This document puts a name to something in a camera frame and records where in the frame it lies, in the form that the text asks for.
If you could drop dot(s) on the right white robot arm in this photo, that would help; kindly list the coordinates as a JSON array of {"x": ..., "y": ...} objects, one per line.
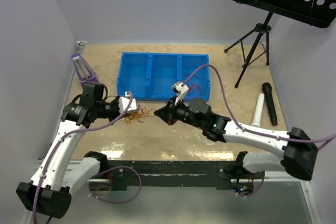
[{"x": 292, "y": 152}]

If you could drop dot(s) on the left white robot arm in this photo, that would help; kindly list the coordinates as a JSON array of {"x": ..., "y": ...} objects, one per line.
[{"x": 50, "y": 190}]

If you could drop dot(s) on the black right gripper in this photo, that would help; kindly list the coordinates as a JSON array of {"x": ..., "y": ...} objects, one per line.
[{"x": 168, "y": 114}]

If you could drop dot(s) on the white plastic tube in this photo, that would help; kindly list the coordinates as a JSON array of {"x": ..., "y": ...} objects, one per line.
[{"x": 256, "y": 122}]

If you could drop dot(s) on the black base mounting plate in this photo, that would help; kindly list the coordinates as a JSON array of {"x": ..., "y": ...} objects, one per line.
[{"x": 215, "y": 174}]

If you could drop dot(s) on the black microphone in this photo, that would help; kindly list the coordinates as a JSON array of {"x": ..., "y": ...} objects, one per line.
[{"x": 267, "y": 90}]

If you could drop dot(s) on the blue three-compartment bin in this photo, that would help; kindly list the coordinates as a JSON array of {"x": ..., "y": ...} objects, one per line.
[{"x": 150, "y": 75}]

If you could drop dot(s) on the purple metronome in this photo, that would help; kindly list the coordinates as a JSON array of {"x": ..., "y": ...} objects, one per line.
[{"x": 84, "y": 71}]

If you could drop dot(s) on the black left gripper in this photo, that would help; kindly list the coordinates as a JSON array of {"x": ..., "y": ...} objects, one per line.
[{"x": 116, "y": 100}]

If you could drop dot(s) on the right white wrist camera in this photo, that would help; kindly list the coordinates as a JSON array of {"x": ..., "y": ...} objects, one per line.
[{"x": 181, "y": 90}]

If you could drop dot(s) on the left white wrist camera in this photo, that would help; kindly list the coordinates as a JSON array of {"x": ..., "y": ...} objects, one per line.
[{"x": 126, "y": 104}]

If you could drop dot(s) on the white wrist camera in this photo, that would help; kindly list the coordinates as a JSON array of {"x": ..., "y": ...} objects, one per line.
[
  {"x": 126, "y": 104},
  {"x": 181, "y": 90}
]

